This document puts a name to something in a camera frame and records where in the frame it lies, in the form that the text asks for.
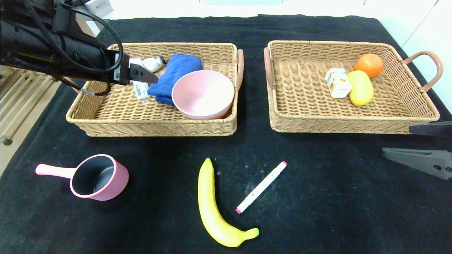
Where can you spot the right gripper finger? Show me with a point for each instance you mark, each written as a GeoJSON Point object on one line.
{"type": "Point", "coordinates": [434, 129]}
{"type": "Point", "coordinates": [423, 160]}

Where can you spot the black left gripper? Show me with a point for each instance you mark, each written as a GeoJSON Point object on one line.
{"type": "Point", "coordinates": [120, 70]}

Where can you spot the blue towel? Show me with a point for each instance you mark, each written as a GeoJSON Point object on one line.
{"type": "Point", "coordinates": [176, 70]}

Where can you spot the yellow mango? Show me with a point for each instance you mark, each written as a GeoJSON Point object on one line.
{"type": "Point", "coordinates": [362, 90]}

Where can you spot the small juice carton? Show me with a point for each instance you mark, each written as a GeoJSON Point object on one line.
{"type": "Point", "coordinates": [337, 84]}

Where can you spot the pink saucepan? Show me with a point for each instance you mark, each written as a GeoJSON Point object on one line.
{"type": "Point", "coordinates": [119, 180]}

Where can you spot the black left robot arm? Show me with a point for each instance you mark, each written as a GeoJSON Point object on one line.
{"type": "Point", "coordinates": [35, 46]}

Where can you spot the white bottle with black cap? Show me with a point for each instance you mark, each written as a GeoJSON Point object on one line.
{"type": "Point", "coordinates": [152, 64]}

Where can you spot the white squeeze tube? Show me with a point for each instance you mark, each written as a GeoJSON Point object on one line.
{"type": "Point", "coordinates": [141, 90]}

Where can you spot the pink bowl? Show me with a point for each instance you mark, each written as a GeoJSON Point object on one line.
{"type": "Point", "coordinates": [203, 94]}

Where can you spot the white table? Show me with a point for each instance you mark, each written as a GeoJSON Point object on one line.
{"type": "Point", "coordinates": [159, 8]}

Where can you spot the orange fruit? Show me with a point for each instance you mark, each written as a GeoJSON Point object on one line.
{"type": "Point", "coordinates": [369, 65]}

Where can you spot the black tablecloth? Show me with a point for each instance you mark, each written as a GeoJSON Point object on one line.
{"type": "Point", "coordinates": [317, 169]}

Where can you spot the wooden rack on wheels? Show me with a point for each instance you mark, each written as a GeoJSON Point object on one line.
{"type": "Point", "coordinates": [21, 102]}

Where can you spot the yellow banana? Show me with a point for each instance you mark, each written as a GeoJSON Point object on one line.
{"type": "Point", "coordinates": [208, 201]}

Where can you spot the white marker with pink caps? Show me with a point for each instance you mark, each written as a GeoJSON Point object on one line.
{"type": "Point", "coordinates": [261, 187]}

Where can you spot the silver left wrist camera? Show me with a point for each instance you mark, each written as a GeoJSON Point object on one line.
{"type": "Point", "coordinates": [99, 7]}

